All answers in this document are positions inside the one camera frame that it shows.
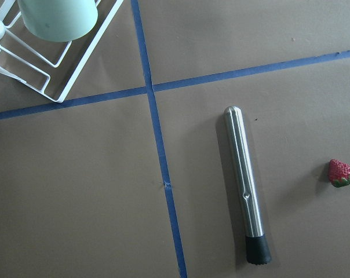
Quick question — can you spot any mint green cup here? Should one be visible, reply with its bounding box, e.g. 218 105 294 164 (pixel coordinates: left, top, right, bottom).
17 0 98 42

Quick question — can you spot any steel muddler black tip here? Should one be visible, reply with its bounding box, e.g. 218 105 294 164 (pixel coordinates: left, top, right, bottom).
224 105 272 265

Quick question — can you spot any red strawberry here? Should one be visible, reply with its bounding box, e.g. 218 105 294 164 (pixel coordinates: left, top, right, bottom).
327 159 350 188

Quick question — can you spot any white wire cup rack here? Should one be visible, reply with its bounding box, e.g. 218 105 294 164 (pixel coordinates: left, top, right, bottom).
0 1 122 103

